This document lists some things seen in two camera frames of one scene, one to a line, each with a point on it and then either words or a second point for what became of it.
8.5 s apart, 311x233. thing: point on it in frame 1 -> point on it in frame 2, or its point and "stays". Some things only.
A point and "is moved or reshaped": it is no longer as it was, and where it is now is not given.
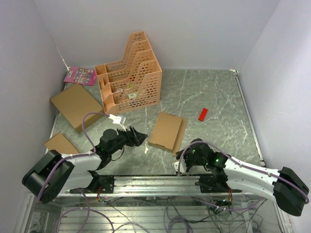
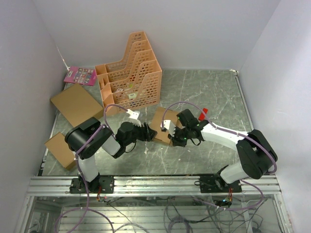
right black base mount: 215,183 stays
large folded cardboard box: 75,103 stays
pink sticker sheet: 81,75 stays
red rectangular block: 203,114 stays
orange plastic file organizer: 134,82 stays
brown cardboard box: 168,131 is moved or reshaped
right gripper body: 191,159 -> 181,136
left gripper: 134,138 -> 147,133
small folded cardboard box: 61,144 stays
